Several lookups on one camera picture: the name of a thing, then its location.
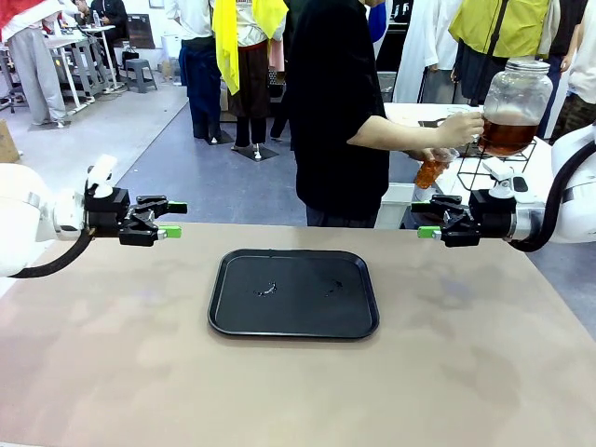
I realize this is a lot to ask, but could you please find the black plastic serving tray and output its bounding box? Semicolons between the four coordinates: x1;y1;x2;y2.
207;248;381;344

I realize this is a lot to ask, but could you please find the person's right forearm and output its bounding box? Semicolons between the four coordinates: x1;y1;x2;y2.
346;113;448;151

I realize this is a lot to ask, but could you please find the white standing desk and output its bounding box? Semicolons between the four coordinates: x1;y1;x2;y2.
44;23;120;109

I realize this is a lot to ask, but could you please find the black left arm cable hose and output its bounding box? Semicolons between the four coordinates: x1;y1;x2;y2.
8;227;94;279

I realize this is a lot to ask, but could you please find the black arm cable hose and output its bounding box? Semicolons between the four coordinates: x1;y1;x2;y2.
509;139;596;254
8;227;94;279

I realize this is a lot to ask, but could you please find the yellow hanging scarf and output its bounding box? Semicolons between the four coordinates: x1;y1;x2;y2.
212;0;289;97

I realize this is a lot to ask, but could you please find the person in black sweater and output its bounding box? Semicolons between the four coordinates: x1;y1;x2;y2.
284;0;392;229

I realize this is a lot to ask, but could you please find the person in grey trousers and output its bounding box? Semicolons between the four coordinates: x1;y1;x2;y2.
0;0;78;128

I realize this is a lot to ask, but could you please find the yellow-green jacket mannequin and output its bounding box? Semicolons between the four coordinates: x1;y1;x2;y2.
448;0;560;107

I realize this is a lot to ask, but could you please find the dark wall board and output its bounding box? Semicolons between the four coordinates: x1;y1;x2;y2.
126;13;156;50

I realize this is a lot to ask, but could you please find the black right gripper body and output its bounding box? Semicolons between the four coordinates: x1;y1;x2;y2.
468;189;519;241

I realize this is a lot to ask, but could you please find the black wire dispenser stand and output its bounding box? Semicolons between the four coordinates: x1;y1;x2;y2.
456;139;537;191

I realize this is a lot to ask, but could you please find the person's right hand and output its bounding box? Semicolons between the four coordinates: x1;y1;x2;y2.
437;110;486;149

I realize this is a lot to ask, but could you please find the glass drink dispenser jar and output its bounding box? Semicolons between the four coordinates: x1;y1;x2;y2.
474;59;554;157

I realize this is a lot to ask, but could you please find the white box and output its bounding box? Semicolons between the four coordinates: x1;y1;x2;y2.
161;33;183;78

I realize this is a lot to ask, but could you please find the tall clear plastic cup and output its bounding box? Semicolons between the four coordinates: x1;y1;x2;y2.
413;148;460;190

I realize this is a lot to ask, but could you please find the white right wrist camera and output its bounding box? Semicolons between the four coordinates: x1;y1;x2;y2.
482;156;530;200

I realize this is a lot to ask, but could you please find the mannequin with blue cloth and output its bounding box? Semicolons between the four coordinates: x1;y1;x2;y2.
166;0;224;145

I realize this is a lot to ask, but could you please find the brown cardboard box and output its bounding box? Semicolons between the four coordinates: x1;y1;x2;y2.
0;119;23;162

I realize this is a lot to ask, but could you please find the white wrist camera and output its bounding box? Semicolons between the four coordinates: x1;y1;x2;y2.
482;156;530;200
85;154;118;199

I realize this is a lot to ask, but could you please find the person in camouflage shorts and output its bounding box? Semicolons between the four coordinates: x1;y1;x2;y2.
553;0;596;141

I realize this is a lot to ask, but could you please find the white side table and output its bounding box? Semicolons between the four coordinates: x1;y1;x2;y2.
384;102;555;206

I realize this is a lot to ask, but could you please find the seated person in black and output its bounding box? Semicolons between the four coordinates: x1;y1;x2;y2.
90;0;129;52

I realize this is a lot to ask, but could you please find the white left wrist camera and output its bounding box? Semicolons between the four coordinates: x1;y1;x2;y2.
85;154;118;199

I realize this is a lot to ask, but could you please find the grey step stool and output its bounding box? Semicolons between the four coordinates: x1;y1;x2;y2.
123;59;158;93

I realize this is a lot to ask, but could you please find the mannequin with brown skirt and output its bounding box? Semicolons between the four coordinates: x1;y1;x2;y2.
211;0;289;163

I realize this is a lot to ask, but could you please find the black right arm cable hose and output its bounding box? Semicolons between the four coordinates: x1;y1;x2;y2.
509;139;596;254

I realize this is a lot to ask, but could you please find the dark brown serving tray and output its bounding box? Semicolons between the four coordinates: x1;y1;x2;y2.
417;118;483;158

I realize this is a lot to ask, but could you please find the blue white hanging flag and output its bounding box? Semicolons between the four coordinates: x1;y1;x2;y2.
370;0;388;60

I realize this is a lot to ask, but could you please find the white plastic bin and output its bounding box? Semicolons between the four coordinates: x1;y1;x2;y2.
379;182;416;229

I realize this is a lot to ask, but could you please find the white hanging robe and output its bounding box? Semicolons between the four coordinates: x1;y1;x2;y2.
393;0;455;104

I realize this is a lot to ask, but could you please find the dark round bucket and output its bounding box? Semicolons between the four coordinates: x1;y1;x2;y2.
412;184;441;220

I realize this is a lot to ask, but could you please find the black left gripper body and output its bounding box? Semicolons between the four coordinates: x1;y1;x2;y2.
84;185;132;238

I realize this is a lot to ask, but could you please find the person's left hand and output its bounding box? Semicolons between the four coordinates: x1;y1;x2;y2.
402;147;460;165

